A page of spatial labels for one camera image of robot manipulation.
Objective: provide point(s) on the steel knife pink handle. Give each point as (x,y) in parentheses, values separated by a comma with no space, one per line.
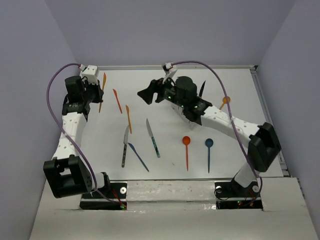
(202,89)

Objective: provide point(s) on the steel knife teal handle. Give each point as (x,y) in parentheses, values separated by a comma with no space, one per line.
(152,138)

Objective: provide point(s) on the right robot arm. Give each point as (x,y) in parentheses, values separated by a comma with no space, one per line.
(260,140)

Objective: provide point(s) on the red-orange plastic spoon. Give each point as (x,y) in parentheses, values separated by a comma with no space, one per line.
(186,141)

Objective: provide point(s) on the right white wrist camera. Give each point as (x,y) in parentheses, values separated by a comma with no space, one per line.
(170,69)

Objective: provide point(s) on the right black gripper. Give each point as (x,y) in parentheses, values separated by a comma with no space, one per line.
(156,86)

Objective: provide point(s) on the yellow-orange plastic spoon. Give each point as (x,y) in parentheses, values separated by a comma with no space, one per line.
(225,101)

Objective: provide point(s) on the steel knife grey handle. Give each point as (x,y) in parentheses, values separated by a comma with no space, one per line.
(125,143)

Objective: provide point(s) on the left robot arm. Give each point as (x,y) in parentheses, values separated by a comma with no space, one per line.
(66,172)

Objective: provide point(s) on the blue plastic knife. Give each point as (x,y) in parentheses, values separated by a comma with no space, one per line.
(138,156)

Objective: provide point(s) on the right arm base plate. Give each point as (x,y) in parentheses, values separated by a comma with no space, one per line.
(232,196)

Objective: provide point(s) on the aluminium table frame rail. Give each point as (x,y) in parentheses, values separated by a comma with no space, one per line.
(181,66)

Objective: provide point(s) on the orange plastic knife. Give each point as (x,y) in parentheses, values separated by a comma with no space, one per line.
(128,118)
(103,87)

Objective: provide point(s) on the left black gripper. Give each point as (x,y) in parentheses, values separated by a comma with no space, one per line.
(97,88)

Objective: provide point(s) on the blue plastic spoon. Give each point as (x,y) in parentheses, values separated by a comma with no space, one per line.
(209,143)

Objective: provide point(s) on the red-orange plastic knife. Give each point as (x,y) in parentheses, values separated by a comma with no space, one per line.
(117,100)

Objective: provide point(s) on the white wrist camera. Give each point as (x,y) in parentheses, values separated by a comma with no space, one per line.
(90,73)
(170,69)

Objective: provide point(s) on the white foam front block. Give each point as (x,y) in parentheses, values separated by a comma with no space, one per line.
(170,191)

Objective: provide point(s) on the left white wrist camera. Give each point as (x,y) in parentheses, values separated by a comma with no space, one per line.
(90,73)

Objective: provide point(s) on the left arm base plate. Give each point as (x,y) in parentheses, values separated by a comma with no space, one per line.
(113,199)

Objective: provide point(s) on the white two-compartment utensil holder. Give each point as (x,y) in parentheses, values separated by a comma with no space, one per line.
(191,117)

